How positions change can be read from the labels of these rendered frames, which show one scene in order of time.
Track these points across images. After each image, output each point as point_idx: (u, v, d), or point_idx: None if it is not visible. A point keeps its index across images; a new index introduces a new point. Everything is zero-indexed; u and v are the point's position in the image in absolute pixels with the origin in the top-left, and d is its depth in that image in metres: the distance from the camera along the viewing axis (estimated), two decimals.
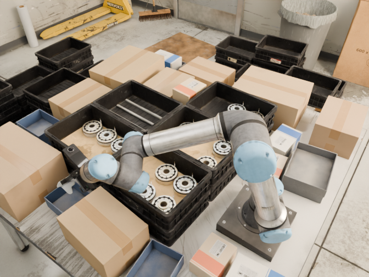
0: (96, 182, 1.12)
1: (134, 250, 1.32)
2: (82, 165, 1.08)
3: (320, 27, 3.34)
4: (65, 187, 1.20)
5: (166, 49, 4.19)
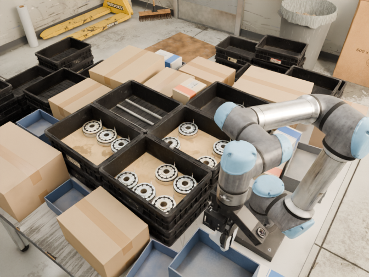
0: None
1: (134, 250, 1.32)
2: (247, 194, 0.82)
3: (320, 27, 3.34)
4: None
5: (166, 49, 4.19)
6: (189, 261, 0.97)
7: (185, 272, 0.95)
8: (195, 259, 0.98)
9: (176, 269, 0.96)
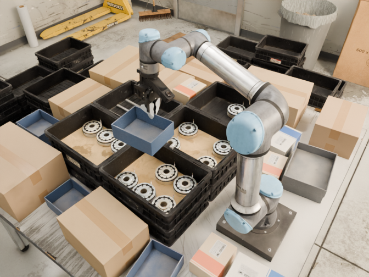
0: None
1: (134, 250, 1.32)
2: (158, 68, 1.26)
3: (320, 27, 3.34)
4: None
5: None
6: (128, 128, 1.41)
7: None
8: (133, 127, 1.41)
9: None
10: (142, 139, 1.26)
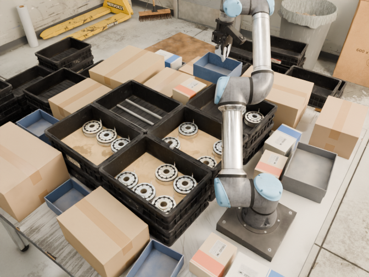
0: (219, 20, 1.65)
1: (134, 250, 1.32)
2: (234, 17, 1.61)
3: (320, 27, 3.34)
4: None
5: (166, 49, 4.19)
6: None
7: None
8: (207, 68, 1.77)
9: None
10: (220, 73, 1.62)
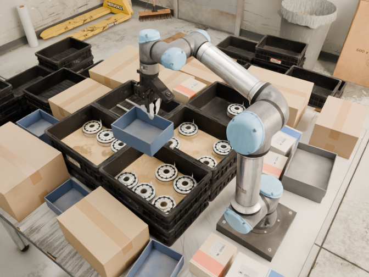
0: None
1: (134, 250, 1.32)
2: (159, 68, 1.26)
3: (320, 27, 3.34)
4: None
5: None
6: (128, 128, 1.41)
7: None
8: (133, 127, 1.42)
9: None
10: (141, 139, 1.26)
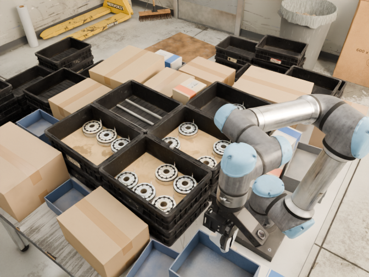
0: None
1: (134, 250, 1.32)
2: (247, 196, 0.82)
3: (320, 27, 3.34)
4: None
5: (166, 49, 4.19)
6: (189, 262, 0.98)
7: (185, 274, 0.95)
8: (196, 261, 0.98)
9: (177, 271, 0.96)
10: None
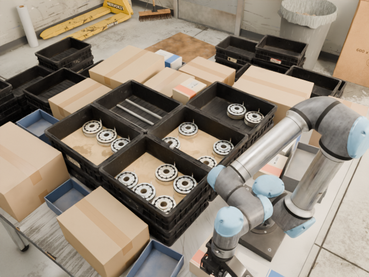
0: (211, 243, 1.03)
1: (134, 250, 1.32)
2: (236, 248, 0.99)
3: (320, 27, 3.34)
4: None
5: (166, 49, 4.19)
6: None
7: None
8: None
9: None
10: None
